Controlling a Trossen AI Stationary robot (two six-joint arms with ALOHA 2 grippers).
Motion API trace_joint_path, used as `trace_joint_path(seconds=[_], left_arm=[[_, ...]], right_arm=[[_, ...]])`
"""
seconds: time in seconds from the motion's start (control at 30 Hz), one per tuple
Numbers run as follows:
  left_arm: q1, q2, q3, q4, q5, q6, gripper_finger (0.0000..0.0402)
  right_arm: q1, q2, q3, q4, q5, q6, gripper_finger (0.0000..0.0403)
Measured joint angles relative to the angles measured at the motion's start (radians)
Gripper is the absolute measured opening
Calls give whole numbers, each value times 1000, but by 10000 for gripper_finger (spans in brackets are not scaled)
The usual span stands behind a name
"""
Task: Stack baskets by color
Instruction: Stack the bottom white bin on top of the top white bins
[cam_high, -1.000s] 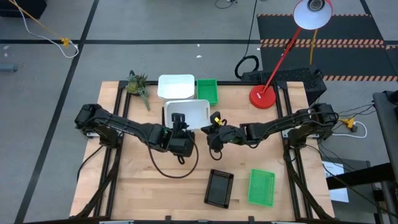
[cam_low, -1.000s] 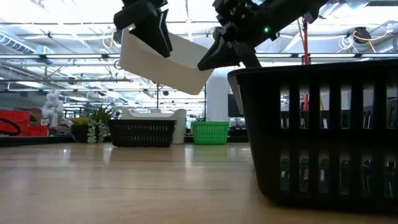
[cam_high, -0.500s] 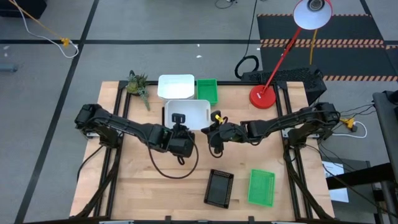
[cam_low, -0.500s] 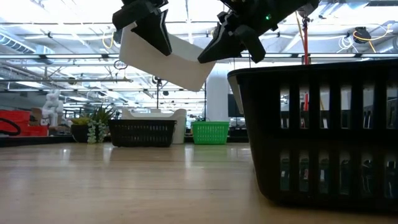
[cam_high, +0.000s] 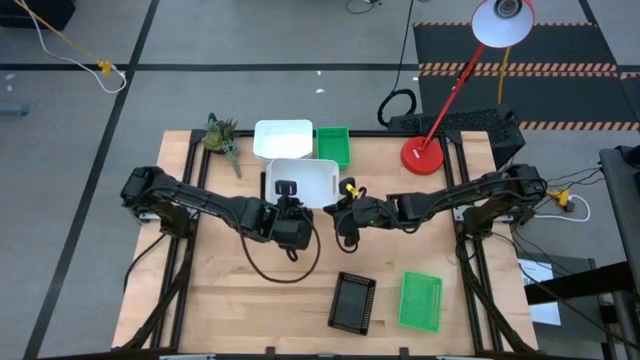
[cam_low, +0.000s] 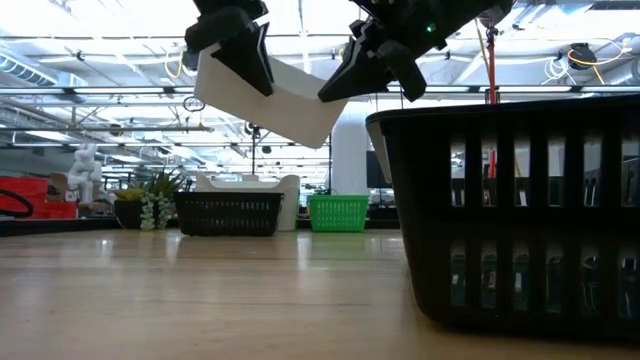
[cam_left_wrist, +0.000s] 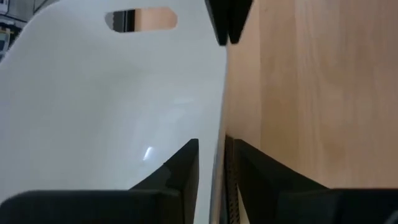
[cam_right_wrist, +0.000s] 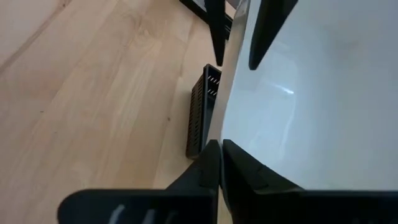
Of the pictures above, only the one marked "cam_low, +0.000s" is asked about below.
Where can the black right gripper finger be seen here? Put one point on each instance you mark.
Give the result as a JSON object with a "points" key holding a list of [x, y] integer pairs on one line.
{"points": [[355, 75], [405, 70]]}

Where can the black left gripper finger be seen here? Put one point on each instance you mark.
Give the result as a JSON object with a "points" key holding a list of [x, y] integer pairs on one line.
{"points": [[252, 60]]}

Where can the green mesh plastic basket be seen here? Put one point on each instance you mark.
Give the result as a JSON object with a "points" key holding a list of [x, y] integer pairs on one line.
{"points": [[337, 215], [337, 197]]}

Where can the black aluminium table frame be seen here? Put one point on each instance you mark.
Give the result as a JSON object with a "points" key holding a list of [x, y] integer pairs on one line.
{"points": [[60, 226]]}

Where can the red plastic bin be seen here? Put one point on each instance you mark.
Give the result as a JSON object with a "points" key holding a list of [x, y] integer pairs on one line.
{"points": [[22, 186], [55, 210]]}

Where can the black monitor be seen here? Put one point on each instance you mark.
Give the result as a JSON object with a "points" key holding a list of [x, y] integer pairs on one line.
{"points": [[377, 170]]}

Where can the black slotted plastic basket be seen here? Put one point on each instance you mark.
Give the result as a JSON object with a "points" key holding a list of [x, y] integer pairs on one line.
{"points": [[225, 217], [225, 194], [425, 200]]}

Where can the white rabbit figure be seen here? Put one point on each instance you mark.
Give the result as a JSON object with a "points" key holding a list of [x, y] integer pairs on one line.
{"points": [[85, 172]]}

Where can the potted succulent plant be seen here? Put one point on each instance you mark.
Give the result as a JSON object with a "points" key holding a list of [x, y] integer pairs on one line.
{"points": [[130, 212]]}

